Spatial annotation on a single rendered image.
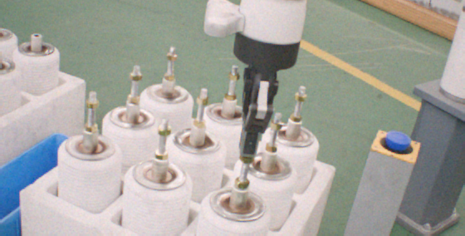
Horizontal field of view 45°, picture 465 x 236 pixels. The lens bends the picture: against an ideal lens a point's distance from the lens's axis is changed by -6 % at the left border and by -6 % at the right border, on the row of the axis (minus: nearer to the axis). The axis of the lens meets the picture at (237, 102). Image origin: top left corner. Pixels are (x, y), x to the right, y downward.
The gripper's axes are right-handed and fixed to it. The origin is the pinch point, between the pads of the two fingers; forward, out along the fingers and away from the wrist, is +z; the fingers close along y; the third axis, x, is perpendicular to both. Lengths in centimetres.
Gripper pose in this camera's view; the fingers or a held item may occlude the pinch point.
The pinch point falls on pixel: (249, 140)
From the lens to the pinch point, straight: 73.8
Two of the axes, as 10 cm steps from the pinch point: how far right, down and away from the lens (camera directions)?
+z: -1.5, 8.9, 4.2
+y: -0.2, -4.3, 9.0
